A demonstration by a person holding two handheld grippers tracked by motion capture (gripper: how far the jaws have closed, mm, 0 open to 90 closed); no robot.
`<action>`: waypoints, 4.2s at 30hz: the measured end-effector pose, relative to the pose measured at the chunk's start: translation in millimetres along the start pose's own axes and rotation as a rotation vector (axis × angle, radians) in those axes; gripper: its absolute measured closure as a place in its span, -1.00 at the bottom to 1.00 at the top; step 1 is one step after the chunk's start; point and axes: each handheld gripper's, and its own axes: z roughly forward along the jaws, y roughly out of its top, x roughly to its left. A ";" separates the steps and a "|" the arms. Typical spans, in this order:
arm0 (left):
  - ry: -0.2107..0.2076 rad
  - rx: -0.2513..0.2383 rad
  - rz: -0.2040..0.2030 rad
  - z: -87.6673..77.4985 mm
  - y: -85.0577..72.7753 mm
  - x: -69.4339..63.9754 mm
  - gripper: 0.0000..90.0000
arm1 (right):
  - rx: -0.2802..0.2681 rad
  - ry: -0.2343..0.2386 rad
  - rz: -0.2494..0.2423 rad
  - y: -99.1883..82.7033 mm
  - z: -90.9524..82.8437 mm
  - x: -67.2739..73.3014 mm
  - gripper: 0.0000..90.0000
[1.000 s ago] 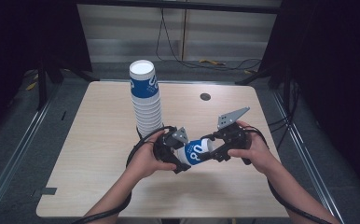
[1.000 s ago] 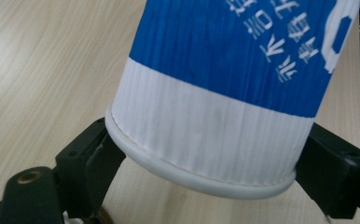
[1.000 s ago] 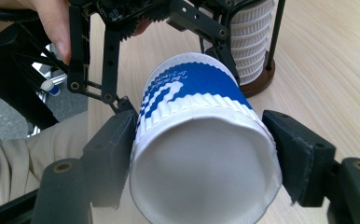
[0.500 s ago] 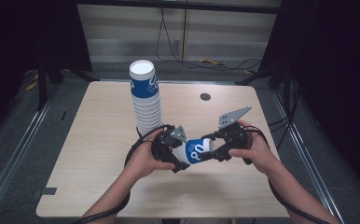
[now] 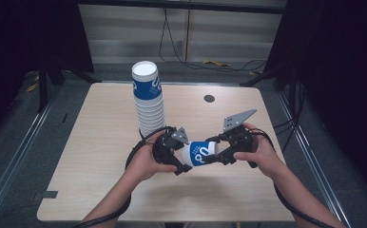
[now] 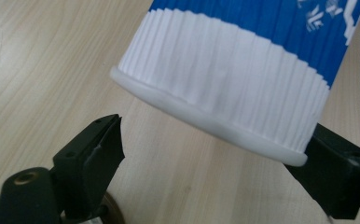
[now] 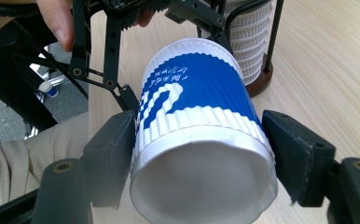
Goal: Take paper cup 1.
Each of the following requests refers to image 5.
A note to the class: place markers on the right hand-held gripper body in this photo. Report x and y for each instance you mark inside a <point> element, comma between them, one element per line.
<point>240,141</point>

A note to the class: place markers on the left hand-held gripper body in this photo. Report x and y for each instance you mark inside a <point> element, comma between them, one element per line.
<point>164,148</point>

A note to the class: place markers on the blue and white paper cup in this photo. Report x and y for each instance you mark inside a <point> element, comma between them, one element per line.
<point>197,153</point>

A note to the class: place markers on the stack of paper cups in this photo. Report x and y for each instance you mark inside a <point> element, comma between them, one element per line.
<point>148,101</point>

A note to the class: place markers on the person's left hand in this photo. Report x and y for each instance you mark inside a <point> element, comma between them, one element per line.
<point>143,164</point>

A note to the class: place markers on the person's right hand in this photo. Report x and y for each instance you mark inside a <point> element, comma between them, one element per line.
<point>264,155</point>

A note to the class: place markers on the dark round table grommet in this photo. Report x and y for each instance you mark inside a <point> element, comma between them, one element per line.
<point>209,98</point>

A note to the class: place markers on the black metal stand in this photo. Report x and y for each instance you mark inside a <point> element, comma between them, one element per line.
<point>42,88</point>
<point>276,74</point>

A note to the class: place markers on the dark curtain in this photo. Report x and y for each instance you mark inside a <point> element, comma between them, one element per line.
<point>20,38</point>
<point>346,79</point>

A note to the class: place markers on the yellow floor tape strip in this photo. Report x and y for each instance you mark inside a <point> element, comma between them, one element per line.
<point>32,87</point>

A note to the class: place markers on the metal floor rail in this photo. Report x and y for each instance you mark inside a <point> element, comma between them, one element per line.
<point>16,152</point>
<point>311,158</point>

